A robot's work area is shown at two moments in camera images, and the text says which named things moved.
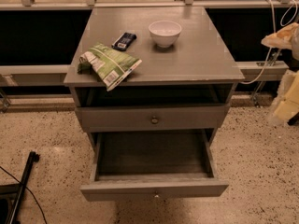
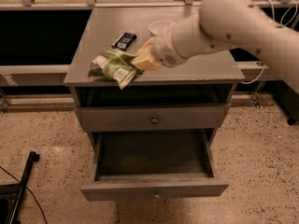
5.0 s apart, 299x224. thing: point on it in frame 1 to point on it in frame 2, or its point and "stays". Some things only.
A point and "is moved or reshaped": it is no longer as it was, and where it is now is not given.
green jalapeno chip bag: (110, 65) is moved or reshaped
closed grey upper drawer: (156, 118) stays
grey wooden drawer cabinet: (185, 87) stays
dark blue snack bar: (123, 41) stays
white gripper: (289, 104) to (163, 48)
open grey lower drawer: (153, 163) stays
